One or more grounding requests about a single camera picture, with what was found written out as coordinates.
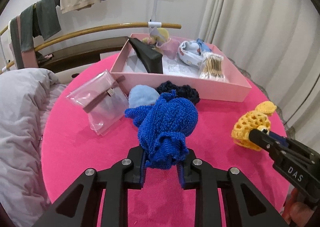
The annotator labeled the cotton swab pack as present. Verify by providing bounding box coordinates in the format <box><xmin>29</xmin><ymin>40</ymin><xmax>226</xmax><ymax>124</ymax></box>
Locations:
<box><xmin>199</xmin><ymin>52</ymin><xmax>227</xmax><ymax>82</ymax></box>

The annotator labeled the navy knit scrunchie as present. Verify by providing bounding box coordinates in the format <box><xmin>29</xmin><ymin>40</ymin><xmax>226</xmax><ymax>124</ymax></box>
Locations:
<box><xmin>155</xmin><ymin>81</ymin><xmax>200</xmax><ymax>105</ymax></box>

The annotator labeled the pink cardboard box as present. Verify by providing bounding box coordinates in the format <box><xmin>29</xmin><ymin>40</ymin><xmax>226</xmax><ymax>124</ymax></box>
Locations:
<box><xmin>110</xmin><ymin>41</ymin><xmax>252</xmax><ymax>102</ymax></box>

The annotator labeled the yellow crochet piece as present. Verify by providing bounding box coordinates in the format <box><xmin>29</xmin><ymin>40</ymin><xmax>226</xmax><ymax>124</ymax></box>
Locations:
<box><xmin>231</xmin><ymin>101</ymin><xmax>277</xmax><ymax>151</ymax></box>

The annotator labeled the beige curtain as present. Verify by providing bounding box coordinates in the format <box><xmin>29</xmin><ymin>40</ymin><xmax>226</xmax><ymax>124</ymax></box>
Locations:
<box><xmin>199</xmin><ymin>0</ymin><xmax>319</xmax><ymax>149</ymax></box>

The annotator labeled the light blue knit piece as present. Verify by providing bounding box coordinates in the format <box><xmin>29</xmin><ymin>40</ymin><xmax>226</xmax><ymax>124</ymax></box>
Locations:
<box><xmin>129</xmin><ymin>85</ymin><xmax>160</xmax><ymax>108</ymax></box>

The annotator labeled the pink grey hanging towel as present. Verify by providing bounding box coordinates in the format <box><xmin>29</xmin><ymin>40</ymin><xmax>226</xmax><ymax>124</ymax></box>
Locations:
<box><xmin>9</xmin><ymin>15</ymin><xmax>39</xmax><ymax>69</ymax></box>

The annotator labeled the right hand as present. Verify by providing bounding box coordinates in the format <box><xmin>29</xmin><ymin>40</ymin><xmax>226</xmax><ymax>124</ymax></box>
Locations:
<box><xmin>282</xmin><ymin>188</ymin><xmax>314</xmax><ymax>227</ymax></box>

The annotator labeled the lower wooden ballet bar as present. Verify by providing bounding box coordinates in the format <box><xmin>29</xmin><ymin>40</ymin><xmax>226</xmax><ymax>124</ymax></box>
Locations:
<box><xmin>0</xmin><ymin>22</ymin><xmax>182</xmax><ymax>74</ymax></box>

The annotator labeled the clear plastic pouch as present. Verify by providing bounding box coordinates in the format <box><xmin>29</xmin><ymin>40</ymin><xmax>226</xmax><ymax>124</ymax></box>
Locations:
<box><xmin>67</xmin><ymin>70</ymin><xmax>129</xmax><ymax>135</ymax></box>

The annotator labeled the pastel organza bow scrunchie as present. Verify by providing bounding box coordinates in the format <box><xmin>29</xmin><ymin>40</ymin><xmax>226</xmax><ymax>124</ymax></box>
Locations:
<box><xmin>142</xmin><ymin>28</ymin><xmax>180</xmax><ymax>60</ymax></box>

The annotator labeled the white cartoon print cloth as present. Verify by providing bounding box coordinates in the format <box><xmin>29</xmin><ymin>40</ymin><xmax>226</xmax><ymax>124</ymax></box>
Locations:
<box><xmin>177</xmin><ymin>38</ymin><xmax>212</xmax><ymax>68</ymax></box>

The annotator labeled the dark green hanging towel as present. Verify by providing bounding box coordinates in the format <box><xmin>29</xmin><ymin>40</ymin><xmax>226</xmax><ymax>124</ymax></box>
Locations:
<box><xmin>20</xmin><ymin>0</ymin><xmax>61</xmax><ymax>41</ymax></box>

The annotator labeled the royal blue knit cloth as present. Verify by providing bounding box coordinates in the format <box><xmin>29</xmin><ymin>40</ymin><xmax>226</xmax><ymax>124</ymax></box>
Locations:
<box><xmin>125</xmin><ymin>90</ymin><xmax>198</xmax><ymax>170</ymax></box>

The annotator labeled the white bar stand post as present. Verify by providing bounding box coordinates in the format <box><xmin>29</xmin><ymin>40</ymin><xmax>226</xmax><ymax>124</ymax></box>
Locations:
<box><xmin>148</xmin><ymin>0</ymin><xmax>162</xmax><ymax>29</ymax></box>

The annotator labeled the dark wood bench cabinet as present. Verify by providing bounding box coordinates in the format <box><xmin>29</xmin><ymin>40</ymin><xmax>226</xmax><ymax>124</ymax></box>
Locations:
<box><xmin>39</xmin><ymin>36</ymin><xmax>127</xmax><ymax>85</ymax></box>

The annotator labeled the pink round table mat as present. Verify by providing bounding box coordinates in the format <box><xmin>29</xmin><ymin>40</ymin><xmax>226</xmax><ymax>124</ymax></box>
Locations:
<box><xmin>41</xmin><ymin>55</ymin><xmax>289</xmax><ymax>226</ymax></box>

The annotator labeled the black pouch case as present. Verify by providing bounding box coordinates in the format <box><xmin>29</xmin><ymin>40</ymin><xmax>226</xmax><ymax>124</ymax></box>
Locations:
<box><xmin>129</xmin><ymin>37</ymin><xmax>163</xmax><ymax>74</ymax></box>

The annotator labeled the grey pink duvet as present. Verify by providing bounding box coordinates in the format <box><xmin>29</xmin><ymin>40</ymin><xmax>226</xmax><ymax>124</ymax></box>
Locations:
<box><xmin>1</xmin><ymin>68</ymin><xmax>66</xmax><ymax>226</ymax></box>

